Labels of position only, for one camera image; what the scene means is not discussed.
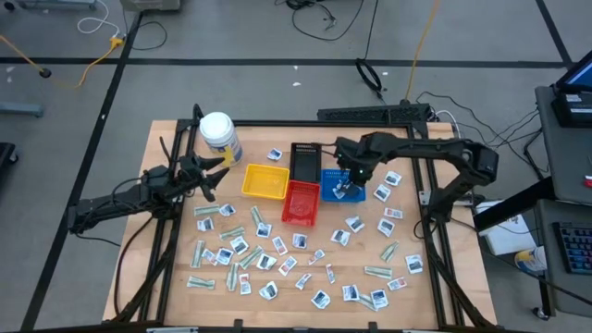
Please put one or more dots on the small red object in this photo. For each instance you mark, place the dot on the small red object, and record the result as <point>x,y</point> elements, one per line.
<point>588,181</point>

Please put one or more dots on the yellow wipes canister white lid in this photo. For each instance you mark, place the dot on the yellow wipes canister white lid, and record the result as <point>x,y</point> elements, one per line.
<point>217,129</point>

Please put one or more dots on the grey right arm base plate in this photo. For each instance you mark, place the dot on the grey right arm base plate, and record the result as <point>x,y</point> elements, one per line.
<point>424,198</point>

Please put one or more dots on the blue plastic basket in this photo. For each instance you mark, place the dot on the blue plastic basket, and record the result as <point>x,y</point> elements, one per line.
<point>326,196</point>

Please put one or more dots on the red plastic basket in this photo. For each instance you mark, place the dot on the red plastic basket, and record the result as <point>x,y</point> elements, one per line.
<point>300,203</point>

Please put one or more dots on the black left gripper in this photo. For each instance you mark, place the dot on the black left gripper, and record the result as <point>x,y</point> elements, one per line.
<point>189,176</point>

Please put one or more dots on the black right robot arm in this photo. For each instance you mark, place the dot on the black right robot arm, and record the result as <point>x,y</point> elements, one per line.
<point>430,148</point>

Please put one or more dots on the white box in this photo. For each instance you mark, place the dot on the white box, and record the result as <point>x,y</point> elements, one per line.
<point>501,242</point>

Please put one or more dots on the grey equipment case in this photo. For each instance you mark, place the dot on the grey equipment case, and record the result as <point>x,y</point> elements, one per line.
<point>150,4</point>

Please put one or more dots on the wipes canister on floor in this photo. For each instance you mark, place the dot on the wipes canister on floor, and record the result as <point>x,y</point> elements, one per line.
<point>529,261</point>

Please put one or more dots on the grey desk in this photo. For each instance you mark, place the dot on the grey desk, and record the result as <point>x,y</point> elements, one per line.
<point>555,296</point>

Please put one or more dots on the yellow plastic basket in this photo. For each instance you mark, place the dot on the yellow plastic basket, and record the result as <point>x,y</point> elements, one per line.
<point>266,181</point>

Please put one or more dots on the black keyboard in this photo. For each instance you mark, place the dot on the black keyboard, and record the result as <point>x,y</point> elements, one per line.
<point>575,247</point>

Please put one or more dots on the green striped bandage strip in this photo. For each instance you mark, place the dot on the green striped bandage strip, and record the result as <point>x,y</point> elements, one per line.
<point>200,282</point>
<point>198,254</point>
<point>257,216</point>
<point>251,257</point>
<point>231,277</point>
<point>231,233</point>
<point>366,303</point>
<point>389,252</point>
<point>378,272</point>

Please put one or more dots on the black laptop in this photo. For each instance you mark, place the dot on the black laptop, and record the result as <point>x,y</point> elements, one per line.
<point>571,108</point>

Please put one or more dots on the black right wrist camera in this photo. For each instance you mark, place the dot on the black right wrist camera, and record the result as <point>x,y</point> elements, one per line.
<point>360,176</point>

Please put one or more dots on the black perforated box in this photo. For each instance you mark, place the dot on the black perforated box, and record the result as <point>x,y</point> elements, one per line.
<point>370,113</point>

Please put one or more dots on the black round floor plug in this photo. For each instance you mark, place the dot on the black round floor plug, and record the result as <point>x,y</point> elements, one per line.
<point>45,73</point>

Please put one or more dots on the grey table foot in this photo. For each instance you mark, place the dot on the grey table foot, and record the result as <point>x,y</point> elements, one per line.
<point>20,110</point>

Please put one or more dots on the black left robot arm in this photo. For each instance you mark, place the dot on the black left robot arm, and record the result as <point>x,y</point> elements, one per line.
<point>115,201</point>

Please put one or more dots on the grey metal bar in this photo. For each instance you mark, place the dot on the grey metal bar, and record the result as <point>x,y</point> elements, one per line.
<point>55,3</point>

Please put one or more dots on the scattered small candy packets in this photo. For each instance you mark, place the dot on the scattered small candy packets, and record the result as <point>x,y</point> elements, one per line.
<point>206,210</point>

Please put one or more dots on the black plastic basket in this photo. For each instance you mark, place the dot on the black plastic basket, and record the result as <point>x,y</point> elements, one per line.
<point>305,162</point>

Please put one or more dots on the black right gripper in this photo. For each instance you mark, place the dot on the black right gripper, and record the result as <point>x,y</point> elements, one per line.
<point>353,150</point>

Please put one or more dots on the grey cart top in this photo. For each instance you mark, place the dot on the grey cart top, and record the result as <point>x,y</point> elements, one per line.
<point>562,157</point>

